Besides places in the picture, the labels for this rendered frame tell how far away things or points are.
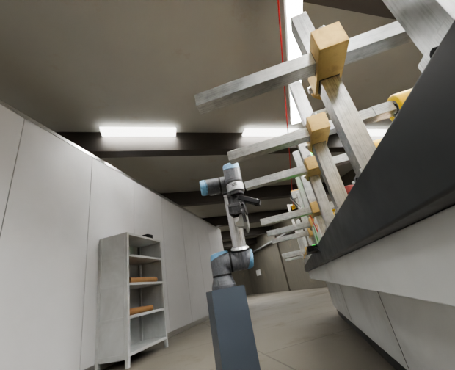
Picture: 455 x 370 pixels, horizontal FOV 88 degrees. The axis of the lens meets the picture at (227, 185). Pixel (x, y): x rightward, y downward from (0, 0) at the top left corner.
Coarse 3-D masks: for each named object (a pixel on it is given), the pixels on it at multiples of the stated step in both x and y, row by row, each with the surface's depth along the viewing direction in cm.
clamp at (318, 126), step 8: (312, 120) 63; (320, 120) 63; (328, 120) 62; (312, 128) 62; (320, 128) 62; (328, 128) 62; (312, 136) 64; (320, 136) 65; (328, 136) 66; (312, 144) 68; (312, 152) 74
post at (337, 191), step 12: (300, 84) 77; (300, 96) 75; (300, 108) 74; (324, 144) 68; (324, 156) 66; (324, 168) 65; (336, 168) 64; (324, 180) 67; (336, 180) 63; (336, 192) 62; (336, 204) 61
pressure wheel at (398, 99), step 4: (400, 92) 61; (404, 92) 61; (408, 92) 60; (392, 96) 63; (396, 96) 61; (400, 96) 60; (404, 96) 60; (388, 100) 65; (392, 100) 63; (396, 100) 61; (400, 100) 60; (404, 100) 59; (396, 104) 62; (400, 104) 60; (396, 108) 63; (400, 108) 61; (396, 112) 63; (392, 116) 65; (392, 120) 66
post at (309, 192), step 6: (294, 156) 122; (300, 156) 122; (300, 162) 120; (306, 180) 116; (306, 186) 115; (306, 192) 114; (312, 192) 114; (312, 198) 113; (318, 216) 109; (318, 222) 108; (324, 228) 106
